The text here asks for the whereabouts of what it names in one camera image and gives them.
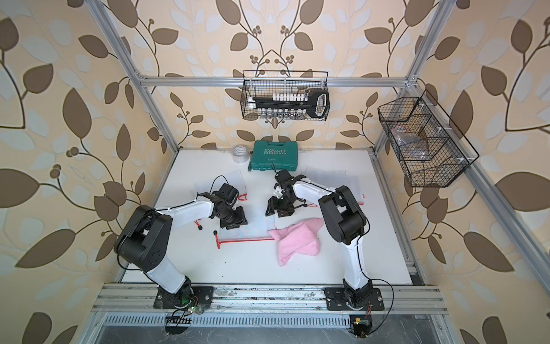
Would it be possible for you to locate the clear mesh document bag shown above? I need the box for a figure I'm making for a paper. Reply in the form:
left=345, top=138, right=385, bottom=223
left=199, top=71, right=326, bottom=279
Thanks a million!
left=302, top=166, right=365, bottom=205
left=214, top=211, right=276, bottom=249

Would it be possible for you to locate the pink microfiber cloth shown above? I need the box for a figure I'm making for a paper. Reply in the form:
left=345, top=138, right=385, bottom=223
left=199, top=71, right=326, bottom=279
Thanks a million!
left=268, top=218, right=325, bottom=267

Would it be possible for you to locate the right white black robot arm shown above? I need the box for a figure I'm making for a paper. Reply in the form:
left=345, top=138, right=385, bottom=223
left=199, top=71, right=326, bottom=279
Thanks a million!
left=266, top=169, right=372, bottom=303

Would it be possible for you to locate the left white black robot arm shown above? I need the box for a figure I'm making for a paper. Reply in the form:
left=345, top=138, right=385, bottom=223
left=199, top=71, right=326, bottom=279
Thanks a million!
left=114, top=183, right=247, bottom=295

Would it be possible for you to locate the stack of mesh document bags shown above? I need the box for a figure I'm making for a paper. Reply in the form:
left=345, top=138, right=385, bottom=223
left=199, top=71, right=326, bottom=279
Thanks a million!
left=193, top=172, right=243, bottom=207

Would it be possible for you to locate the clear plastic bag in basket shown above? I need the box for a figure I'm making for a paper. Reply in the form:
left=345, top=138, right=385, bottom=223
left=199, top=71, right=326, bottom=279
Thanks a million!
left=391, top=126, right=429, bottom=161

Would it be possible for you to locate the green plastic tool case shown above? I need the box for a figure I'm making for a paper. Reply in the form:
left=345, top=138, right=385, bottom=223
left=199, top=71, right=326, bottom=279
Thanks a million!
left=248, top=140, right=298, bottom=171

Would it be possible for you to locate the clear tape roll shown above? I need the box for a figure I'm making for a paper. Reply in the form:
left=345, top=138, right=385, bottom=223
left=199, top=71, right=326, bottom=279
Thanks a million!
left=231, top=146, right=251, bottom=163

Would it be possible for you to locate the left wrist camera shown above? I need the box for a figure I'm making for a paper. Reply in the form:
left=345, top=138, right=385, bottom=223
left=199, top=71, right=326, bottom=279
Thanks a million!
left=216, top=183, right=239, bottom=206

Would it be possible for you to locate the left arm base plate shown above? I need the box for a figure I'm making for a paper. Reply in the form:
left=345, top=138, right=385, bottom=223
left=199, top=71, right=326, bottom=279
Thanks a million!
left=153, top=286, right=214, bottom=310

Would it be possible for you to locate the black socket holder rail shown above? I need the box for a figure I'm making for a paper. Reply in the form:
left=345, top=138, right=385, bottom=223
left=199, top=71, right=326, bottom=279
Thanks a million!
left=246, top=90, right=329, bottom=119

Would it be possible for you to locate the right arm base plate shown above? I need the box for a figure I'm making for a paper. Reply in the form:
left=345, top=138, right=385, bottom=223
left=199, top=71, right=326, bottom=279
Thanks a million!
left=323, top=285, right=385, bottom=312

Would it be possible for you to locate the black wire basket centre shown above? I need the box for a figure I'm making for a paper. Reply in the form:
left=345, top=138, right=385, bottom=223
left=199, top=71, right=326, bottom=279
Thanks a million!
left=240, top=69, right=330, bottom=122

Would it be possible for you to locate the black wire basket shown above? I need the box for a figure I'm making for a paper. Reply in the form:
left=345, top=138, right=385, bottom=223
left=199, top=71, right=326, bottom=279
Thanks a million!
left=378, top=90, right=479, bottom=188
left=240, top=69, right=330, bottom=122

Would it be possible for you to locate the black wire basket right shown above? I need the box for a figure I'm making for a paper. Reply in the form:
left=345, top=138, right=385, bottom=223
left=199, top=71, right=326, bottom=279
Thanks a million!
left=378, top=90, right=479, bottom=188

